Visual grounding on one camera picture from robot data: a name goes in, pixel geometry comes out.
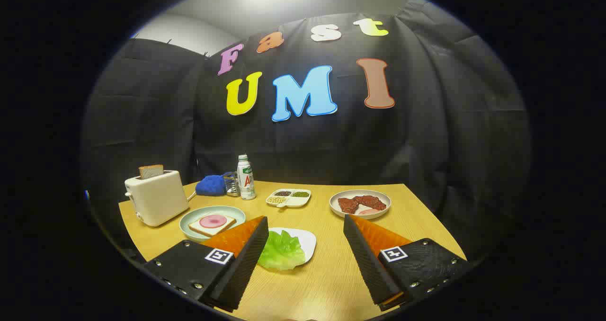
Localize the green lettuce leaf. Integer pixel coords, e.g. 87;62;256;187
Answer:
257;230;306;271

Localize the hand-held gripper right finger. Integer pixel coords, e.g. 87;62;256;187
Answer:
343;214;474;312

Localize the white square plate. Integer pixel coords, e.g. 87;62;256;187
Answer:
267;227;317;265

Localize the metal mesh utensil holder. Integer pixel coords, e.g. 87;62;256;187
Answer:
223;171;240;197

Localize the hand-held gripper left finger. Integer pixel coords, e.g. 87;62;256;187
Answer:
142;215;269;313

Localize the blue cloth mitt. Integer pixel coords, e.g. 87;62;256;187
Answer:
195;174;228;197

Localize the pale green plate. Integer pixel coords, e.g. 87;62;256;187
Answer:
179;205;246;242

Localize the black backdrop cloth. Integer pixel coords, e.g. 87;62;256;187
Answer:
80;0;533;265

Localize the white plastic drink bottle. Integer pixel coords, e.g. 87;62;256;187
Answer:
237;154;256;200

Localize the white bread slice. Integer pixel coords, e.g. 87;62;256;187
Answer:
188;214;237;237

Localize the white round meat bowl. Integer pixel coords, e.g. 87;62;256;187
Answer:
329;189;392;219

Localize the white divided dish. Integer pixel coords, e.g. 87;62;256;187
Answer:
265;188;312;209

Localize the round pink ham slice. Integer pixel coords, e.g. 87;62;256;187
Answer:
199;214;227;229

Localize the cream white toaster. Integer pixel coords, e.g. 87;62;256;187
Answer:
124;170;190;227

